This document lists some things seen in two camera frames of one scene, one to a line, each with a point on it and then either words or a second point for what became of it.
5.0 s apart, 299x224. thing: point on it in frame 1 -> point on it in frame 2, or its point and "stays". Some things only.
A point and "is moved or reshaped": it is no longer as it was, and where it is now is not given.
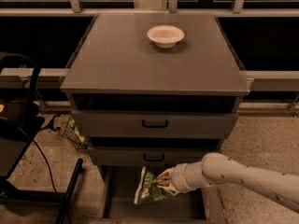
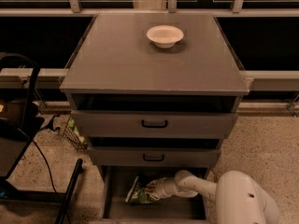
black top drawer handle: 154,126 stays
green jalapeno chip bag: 149,189 is moved or reshaped
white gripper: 177,178 -> 163,188
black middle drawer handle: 153,160 stays
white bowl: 165,36 stays
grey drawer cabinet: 155,91 stays
